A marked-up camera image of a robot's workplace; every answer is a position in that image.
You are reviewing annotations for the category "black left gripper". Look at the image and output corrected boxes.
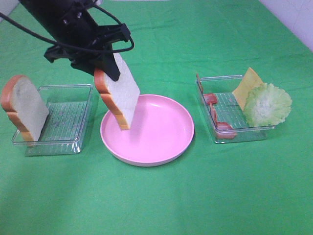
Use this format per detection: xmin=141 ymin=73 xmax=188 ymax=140
xmin=44 ymin=23 xmax=130 ymax=81

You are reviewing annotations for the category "bread slice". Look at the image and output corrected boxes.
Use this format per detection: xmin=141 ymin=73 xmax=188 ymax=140
xmin=0 ymin=75 xmax=49 ymax=141
xmin=94 ymin=53 xmax=140 ymax=130

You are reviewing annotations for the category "bacon strip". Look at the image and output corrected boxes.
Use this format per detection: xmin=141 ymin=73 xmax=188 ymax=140
xmin=196 ymin=73 xmax=218 ymax=105
xmin=209 ymin=103 xmax=237 ymax=139

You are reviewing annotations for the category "yellow cheese slice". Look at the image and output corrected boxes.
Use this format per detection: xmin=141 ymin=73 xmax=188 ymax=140
xmin=232 ymin=68 xmax=263 ymax=111

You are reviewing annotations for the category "green lettuce leaf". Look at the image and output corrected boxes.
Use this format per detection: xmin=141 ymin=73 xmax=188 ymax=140
xmin=243 ymin=83 xmax=292 ymax=127

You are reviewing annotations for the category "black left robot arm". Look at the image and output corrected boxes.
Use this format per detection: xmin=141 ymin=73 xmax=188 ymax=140
xmin=20 ymin=0 xmax=132 ymax=81

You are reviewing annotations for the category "clear left plastic tray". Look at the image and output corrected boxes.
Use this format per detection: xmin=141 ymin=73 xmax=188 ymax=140
xmin=12 ymin=84 xmax=94 ymax=156

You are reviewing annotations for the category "clear plastic tray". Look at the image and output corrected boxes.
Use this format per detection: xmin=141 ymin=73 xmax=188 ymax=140
xmin=12 ymin=84 xmax=94 ymax=156
xmin=196 ymin=75 xmax=275 ymax=144

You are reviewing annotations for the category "pink round plate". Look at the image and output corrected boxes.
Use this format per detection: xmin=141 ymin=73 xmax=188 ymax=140
xmin=100 ymin=94 xmax=195 ymax=167

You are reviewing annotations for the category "clear right plastic tray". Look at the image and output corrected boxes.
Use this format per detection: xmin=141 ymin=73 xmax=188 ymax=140
xmin=196 ymin=75 xmax=275 ymax=144

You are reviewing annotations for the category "green tablecloth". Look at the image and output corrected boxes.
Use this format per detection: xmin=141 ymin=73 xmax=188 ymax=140
xmin=0 ymin=0 xmax=313 ymax=235

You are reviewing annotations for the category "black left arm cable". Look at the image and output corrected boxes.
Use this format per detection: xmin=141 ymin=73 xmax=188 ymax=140
xmin=0 ymin=4 xmax=135 ymax=54

